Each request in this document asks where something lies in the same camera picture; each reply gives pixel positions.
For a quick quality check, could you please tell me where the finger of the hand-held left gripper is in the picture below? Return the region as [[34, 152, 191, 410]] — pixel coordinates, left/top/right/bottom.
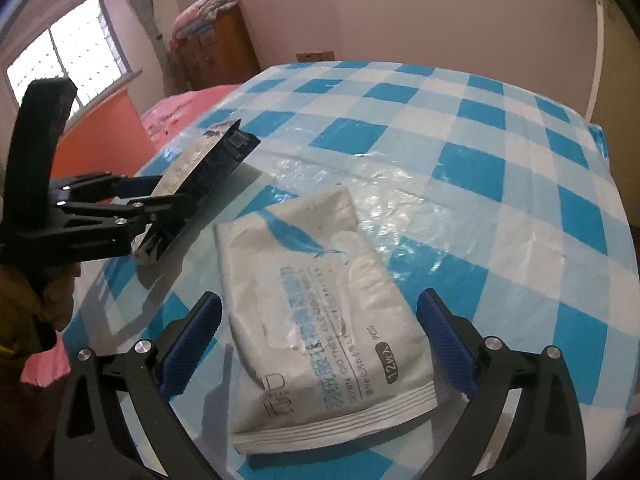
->
[[50, 171, 166, 202], [50, 191, 198, 263]]

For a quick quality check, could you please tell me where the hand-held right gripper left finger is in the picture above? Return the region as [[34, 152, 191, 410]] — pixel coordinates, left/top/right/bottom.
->
[[54, 290, 223, 480]]

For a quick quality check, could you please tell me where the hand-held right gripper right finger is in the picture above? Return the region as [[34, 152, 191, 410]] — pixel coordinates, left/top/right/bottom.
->
[[416, 287, 587, 480]]

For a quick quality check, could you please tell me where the dark blue milk carton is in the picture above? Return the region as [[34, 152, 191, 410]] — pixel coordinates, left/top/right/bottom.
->
[[135, 119, 261, 267]]

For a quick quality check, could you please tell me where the white wipes pack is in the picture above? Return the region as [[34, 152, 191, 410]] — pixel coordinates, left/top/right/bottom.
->
[[214, 185, 453, 456]]

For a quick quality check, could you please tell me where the person's left hand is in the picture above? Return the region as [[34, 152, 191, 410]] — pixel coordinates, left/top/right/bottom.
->
[[40, 264, 82, 335]]

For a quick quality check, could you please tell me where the orange board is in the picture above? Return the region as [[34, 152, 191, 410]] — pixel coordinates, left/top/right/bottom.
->
[[55, 87, 156, 181]]

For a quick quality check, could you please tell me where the pink blanket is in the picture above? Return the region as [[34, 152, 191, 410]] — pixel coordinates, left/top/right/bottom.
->
[[20, 85, 241, 386]]

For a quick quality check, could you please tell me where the window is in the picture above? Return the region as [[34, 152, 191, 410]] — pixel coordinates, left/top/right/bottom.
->
[[5, 0, 136, 121]]

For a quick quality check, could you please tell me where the wooden cabinet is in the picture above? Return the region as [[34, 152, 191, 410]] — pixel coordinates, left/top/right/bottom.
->
[[167, 7, 261, 93]]

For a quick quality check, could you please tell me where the blue checked tablecloth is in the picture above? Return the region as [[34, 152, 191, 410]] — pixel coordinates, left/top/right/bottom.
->
[[55, 60, 631, 480]]

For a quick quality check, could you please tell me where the grey curtain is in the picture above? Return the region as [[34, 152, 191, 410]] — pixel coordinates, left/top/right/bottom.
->
[[117, 0, 171, 96]]

